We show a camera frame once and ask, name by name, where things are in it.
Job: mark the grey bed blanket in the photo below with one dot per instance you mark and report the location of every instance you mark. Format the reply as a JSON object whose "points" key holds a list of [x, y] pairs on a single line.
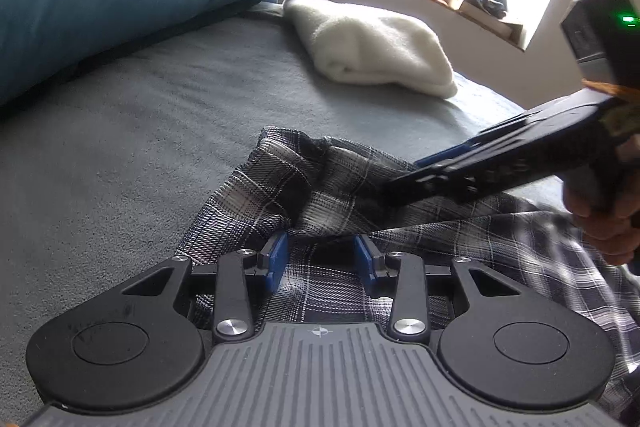
{"points": [[104, 168]]}

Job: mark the black white plaid pants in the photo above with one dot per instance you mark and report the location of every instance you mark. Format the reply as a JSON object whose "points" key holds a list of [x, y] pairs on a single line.
{"points": [[321, 192]]}

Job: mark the person right hand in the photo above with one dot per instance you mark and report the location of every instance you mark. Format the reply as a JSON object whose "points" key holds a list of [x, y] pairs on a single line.
{"points": [[611, 232]]}

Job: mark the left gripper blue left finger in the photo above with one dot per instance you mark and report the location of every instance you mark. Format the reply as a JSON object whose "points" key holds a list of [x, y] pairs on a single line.
{"points": [[272, 260]]}

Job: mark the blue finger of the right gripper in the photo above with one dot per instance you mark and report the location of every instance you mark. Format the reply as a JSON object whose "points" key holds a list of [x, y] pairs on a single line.
{"points": [[449, 153]]}

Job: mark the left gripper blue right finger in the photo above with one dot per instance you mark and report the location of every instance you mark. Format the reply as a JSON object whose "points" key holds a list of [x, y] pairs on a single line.
{"points": [[369, 262]]}

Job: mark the folded white fleece garment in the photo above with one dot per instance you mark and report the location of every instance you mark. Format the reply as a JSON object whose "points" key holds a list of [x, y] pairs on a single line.
{"points": [[367, 46]]}

